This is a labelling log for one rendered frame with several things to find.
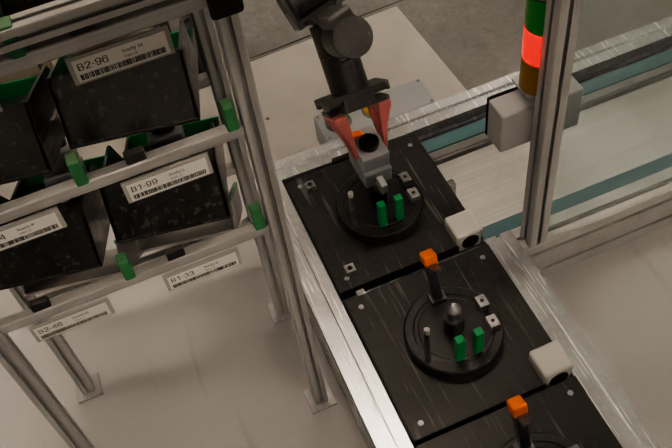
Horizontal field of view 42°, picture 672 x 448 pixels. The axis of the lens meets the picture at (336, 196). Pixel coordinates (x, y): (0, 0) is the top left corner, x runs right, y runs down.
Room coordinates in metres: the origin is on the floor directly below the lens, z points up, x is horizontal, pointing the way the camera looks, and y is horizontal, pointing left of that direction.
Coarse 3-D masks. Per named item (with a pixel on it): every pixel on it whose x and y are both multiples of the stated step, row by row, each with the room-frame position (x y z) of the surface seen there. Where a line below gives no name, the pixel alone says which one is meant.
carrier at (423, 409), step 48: (384, 288) 0.71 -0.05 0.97; (480, 288) 0.69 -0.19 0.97; (384, 336) 0.63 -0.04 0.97; (432, 336) 0.61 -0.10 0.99; (480, 336) 0.57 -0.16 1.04; (528, 336) 0.60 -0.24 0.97; (384, 384) 0.56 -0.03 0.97; (432, 384) 0.55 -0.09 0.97; (480, 384) 0.54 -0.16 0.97; (528, 384) 0.53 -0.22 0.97; (432, 432) 0.48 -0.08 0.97
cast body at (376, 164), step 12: (360, 144) 0.87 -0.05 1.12; (372, 144) 0.86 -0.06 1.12; (384, 144) 0.87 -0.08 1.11; (360, 156) 0.85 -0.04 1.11; (372, 156) 0.85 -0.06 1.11; (384, 156) 0.85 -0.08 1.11; (360, 168) 0.86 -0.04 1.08; (372, 168) 0.85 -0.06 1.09; (384, 168) 0.85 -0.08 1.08; (372, 180) 0.84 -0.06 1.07; (384, 180) 0.84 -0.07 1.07; (384, 192) 0.83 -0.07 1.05
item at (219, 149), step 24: (216, 120) 0.87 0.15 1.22; (144, 144) 0.86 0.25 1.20; (216, 168) 0.65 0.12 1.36; (120, 192) 0.64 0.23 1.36; (168, 192) 0.64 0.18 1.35; (192, 192) 0.64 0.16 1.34; (216, 192) 0.64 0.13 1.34; (120, 216) 0.62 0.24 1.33; (144, 216) 0.62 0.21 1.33; (168, 216) 0.62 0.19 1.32; (192, 216) 0.62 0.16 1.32; (216, 216) 0.62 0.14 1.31; (120, 240) 0.61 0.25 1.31
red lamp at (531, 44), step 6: (528, 36) 0.79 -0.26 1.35; (534, 36) 0.78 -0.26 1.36; (522, 42) 0.81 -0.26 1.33; (528, 42) 0.79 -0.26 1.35; (534, 42) 0.78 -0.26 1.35; (540, 42) 0.78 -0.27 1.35; (522, 48) 0.80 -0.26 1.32; (528, 48) 0.79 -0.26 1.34; (534, 48) 0.78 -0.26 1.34; (540, 48) 0.78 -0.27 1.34; (522, 54) 0.80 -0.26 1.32; (528, 54) 0.79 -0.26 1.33; (534, 54) 0.78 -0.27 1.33; (540, 54) 0.78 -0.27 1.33; (528, 60) 0.79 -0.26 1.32; (534, 60) 0.78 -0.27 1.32; (534, 66) 0.78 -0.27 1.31
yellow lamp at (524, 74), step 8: (520, 64) 0.81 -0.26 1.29; (528, 64) 0.79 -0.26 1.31; (520, 72) 0.80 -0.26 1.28; (528, 72) 0.79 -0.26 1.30; (536, 72) 0.78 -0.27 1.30; (520, 80) 0.80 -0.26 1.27; (528, 80) 0.79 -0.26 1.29; (536, 80) 0.78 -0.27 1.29; (528, 88) 0.78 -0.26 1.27; (536, 88) 0.78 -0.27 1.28
